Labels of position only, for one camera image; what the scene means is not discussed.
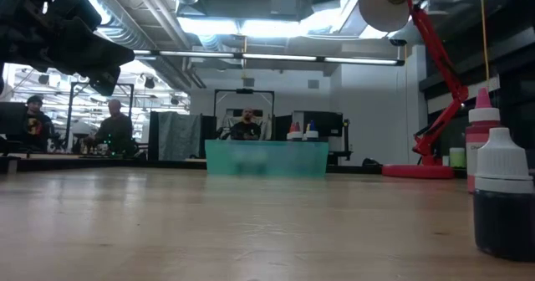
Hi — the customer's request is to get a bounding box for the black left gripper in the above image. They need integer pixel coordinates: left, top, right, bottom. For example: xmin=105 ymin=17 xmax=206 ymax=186
xmin=45 ymin=17 xmax=136 ymax=97

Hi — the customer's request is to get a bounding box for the large pink food coloring bottle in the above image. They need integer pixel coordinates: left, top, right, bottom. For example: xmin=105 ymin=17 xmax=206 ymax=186
xmin=465 ymin=87 xmax=502 ymax=194

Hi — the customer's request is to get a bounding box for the small dark food coloring bottle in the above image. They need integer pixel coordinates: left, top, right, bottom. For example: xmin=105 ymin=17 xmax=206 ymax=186
xmin=473 ymin=126 xmax=535 ymax=262

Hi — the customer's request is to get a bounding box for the person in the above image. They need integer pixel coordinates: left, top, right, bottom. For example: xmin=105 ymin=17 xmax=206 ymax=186
xmin=229 ymin=107 xmax=262 ymax=141
xmin=20 ymin=95 xmax=55 ymax=152
xmin=83 ymin=99 xmax=135 ymax=156

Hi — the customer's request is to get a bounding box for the grey cloth partition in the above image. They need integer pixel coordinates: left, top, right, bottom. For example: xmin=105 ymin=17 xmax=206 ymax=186
xmin=157 ymin=111 xmax=202 ymax=161

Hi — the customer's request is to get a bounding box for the long ceiling light strip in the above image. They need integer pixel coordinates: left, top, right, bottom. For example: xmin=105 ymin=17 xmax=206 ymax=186
xmin=133 ymin=49 xmax=405 ymax=67

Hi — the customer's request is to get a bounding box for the teal translucent plastic bin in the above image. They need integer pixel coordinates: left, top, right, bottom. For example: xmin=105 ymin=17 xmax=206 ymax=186
xmin=204 ymin=140 xmax=330 ymax=178

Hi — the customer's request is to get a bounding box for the grey ceiling unit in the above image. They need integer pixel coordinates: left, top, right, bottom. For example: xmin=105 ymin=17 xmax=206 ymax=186
xmin=269 ymin=0 xmax=300 ymax=21

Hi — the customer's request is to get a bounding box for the black stand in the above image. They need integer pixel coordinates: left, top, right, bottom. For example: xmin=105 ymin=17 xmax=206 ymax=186
xmin=328 ymin=118 xmax=354 ymax=165

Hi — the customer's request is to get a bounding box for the red desk lamp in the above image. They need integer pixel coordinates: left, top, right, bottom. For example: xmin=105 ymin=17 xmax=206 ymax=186
xmin=358 ymin=0 xmax=470 ymax=180

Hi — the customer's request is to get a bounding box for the pale green jar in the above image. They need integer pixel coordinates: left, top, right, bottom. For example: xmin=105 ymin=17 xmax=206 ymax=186
xmin=449 ymin=147 xmax=467 ymax=169

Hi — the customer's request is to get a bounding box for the black background rig frame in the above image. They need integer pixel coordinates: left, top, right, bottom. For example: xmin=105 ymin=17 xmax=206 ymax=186
xmin=213 ymin=88 xmax=276 ymax=142
xmin=66 ymin=81 xmax=135 ymax=148

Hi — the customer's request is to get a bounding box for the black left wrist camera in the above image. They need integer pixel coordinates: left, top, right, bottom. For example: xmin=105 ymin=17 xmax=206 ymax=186
xmin=49 ymin=0 xmax=105 ymax=30

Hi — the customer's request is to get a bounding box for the thin yellow cord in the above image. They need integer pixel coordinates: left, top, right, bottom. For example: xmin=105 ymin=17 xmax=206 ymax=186
xmin=479 ymin=0 xmax=491 ymax=92

